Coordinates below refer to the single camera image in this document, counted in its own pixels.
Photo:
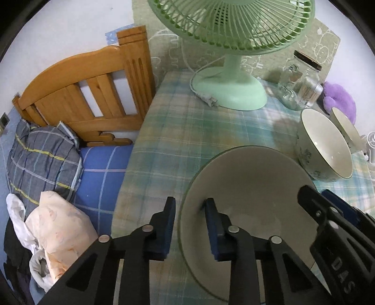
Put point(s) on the grey plaid pillow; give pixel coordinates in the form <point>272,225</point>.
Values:
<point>38,152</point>

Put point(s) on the green patterned ceramic bowl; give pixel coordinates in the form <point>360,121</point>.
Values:
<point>325,137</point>
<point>249,181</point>
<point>348,126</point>

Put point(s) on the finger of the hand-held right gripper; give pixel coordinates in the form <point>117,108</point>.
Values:
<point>313,202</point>
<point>342,205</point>

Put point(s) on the small clear plastic container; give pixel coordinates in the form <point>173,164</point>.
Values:
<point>312,91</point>

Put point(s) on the white cloth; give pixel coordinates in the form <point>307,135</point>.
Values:
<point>16,211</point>

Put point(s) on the purple plush toy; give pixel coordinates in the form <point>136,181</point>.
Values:
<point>339,96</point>

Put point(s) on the wall socket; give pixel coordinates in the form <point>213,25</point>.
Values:
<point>4,118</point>

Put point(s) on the white standing fan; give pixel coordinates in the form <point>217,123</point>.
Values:
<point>371,143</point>

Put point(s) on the green table fan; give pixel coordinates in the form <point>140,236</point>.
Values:
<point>234,88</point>

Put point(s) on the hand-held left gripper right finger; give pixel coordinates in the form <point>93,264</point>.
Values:
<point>212,231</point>

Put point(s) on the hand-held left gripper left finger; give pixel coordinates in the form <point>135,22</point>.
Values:
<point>168,228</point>

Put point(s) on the blue checked bedsheet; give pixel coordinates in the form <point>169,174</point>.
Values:
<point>99,176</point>

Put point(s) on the dark cloth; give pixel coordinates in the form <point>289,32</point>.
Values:
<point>14,272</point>

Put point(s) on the glass jar with brown lid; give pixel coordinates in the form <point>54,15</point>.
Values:
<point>288,79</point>

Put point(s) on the blue patterned wall sticker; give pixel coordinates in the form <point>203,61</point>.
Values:
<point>112,36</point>

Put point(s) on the peach blanket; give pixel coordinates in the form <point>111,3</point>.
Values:
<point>61,228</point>

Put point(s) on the wooden headboard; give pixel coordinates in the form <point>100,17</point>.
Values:
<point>58,99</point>

